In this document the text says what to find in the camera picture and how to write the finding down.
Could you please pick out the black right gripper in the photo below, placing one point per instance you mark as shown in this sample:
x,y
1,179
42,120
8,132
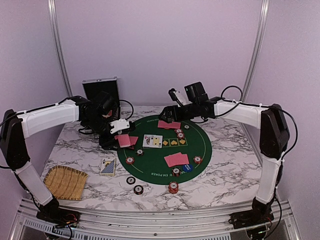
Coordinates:
x,y
167,110

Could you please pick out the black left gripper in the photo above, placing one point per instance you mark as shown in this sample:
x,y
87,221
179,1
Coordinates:
x,y
107,143

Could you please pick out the red playing card deck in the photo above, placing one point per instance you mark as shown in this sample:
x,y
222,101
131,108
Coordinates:
x,y
123,140

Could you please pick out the dealt red-backed playing card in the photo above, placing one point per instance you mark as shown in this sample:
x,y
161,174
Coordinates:
x,y
133,140

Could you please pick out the face-up queen card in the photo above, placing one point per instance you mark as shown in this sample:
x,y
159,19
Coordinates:
x,y
147,140

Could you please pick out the red-backed card bottom player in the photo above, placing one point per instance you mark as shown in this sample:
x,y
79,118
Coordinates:
x,y
174,160

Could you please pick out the red-backed card player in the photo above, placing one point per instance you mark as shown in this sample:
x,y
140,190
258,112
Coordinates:
x,y
164,125
174,160

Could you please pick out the blue small blind button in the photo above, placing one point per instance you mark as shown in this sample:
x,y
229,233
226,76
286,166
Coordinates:
x,y
187,168

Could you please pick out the black poker chip stack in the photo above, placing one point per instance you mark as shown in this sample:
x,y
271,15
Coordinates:
x,y
138,189

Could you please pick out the red poker chip stack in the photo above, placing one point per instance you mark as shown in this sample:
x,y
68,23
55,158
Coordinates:
x,y
173,187

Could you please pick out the red-backed card top player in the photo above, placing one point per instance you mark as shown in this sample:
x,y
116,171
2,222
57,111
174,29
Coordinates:
x,y
164,125

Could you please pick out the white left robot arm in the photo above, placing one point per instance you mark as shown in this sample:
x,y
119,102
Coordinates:
x,y
18,126

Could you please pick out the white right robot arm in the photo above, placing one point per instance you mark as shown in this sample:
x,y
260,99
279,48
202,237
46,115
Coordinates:
x,y
268,119

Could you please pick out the playing card box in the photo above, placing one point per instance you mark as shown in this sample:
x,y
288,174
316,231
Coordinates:
x,y
108,167

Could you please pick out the round green poker mat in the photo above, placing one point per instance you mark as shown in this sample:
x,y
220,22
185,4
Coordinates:
x,y
151,167

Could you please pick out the aluminium poker chip case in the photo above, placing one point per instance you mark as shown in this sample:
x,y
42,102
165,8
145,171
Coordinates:
x,y
92,87

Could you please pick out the woven bamboo tray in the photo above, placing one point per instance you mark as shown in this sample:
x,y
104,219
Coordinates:
x,y
66,183

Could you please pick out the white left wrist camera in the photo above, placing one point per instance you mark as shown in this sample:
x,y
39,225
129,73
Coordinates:
x,y
121,125

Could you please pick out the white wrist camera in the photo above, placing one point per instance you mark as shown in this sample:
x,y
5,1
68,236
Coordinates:
x,y
121,125
177,97

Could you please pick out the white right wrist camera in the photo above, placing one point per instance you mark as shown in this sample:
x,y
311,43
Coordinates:
x,y
177,97

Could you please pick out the aluminium front rail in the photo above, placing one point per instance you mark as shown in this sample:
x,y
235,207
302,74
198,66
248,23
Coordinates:
x,y
213,223

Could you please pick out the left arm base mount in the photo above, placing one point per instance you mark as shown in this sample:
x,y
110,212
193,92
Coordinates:
x,y
51,212

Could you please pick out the right aluminium frame post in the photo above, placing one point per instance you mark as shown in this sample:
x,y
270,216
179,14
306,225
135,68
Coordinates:
x,y
258,42

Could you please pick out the aluminium frame post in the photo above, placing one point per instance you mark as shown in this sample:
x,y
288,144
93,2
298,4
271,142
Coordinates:
x,y
58,46
258,42

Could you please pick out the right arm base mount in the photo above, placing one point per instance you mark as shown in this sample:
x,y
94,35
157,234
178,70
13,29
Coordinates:
x,y
259,213

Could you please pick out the left aluminium frame post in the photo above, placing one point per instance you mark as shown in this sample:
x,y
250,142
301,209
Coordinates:
x,y
58,46

